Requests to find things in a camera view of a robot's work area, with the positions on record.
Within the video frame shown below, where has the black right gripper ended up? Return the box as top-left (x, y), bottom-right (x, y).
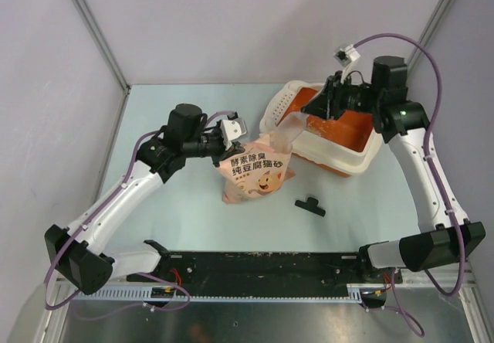
top-left (300, 71), bottom-right (382, 121)

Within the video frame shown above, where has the clear plastic litter scoop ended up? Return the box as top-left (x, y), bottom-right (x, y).
top-left (269, 111), bottom-right (308, 154)

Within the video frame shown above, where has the white and orange litter box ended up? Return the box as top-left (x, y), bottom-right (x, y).
top-left (259, 80), bottom-right (383, 178)

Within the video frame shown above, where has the pink cat litter bag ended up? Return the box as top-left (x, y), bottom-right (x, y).
top-left (217, 134), bottom-right (295, 204)

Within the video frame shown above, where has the black bag clip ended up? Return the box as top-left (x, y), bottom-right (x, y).
top-left (294, 196), bottom-right (326, 217)

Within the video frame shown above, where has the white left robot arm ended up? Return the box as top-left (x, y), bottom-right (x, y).
top-left (45, 104), bottom-right (247, 295)

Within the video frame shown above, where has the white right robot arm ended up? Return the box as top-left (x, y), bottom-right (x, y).
top-left (301, 56), bottom-right (486, 282)

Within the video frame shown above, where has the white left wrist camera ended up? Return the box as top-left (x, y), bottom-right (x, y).
top-left (219, 117), bottom-right (248, 148)

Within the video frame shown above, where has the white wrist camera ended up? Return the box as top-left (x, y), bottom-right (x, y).
top-left (334, 45), bottom-right (360, 83)
top-left (219, 117), bottom-right (248, 148)

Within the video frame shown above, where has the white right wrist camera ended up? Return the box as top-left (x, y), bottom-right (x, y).
top-left (334, 45), bottom-right (360, 83)

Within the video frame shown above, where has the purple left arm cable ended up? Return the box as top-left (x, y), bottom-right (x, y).
top-left (44, 110), bottom-right (192, 314)

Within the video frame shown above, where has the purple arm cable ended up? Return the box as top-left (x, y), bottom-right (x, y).
top-left (353, 32), bottom-right (466, 338)
top-left (44, 110), bottom-right (192, 314)

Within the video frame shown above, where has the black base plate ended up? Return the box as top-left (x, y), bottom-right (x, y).
top-left (150, 251), bottom-right (402, 302)

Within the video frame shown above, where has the right aluminium corner post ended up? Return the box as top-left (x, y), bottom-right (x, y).
top-left (408, 0), bottom-right (474, 62)

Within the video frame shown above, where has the aluminium corner post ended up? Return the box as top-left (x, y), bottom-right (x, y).
top-left (408, 0), bottom-right (474, 62)
top-left (71, 0), bottom-right (130, 92)

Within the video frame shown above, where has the aluminium frame rail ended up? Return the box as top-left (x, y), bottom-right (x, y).
top-left (56, 269), bottom-right (474, 304)

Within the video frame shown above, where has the left aluminium corner post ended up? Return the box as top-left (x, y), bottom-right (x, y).
top-left (71, 0), bottom-right (130, 92)

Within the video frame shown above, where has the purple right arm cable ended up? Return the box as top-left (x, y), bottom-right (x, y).
top-left (353, 32), bottom-right (466, 338)

